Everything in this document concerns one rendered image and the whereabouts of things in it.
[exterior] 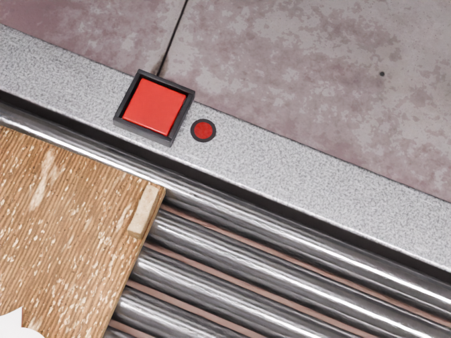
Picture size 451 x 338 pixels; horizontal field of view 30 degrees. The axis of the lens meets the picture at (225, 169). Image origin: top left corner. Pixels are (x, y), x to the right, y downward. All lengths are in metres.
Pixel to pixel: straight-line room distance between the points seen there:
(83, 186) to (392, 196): 0.37
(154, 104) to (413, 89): 1.23
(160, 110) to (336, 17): 1.26
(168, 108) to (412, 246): 0.33
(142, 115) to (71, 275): 0.21
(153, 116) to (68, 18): 1.19
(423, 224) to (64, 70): 0.48
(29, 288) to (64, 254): 0.05
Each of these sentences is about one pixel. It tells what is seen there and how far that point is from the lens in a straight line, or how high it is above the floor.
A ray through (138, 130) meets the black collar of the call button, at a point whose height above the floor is 0.93.
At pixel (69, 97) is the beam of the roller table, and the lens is 1.05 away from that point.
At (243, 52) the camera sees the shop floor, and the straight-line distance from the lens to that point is 2.14.
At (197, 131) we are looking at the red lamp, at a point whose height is 0.92.
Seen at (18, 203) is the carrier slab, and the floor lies 0.94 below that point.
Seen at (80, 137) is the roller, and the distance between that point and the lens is 1.03.
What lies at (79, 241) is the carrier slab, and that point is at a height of 0.94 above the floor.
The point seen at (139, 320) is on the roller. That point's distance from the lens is 0.95.
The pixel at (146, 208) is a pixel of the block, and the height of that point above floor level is 0.96.
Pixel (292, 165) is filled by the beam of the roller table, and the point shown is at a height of 0.92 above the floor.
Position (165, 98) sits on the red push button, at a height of 0.93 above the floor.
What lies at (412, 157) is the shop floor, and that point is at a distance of 2.09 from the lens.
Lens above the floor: 1.85
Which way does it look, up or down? 68 degrees down
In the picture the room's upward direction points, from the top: 10 degrees clockwise
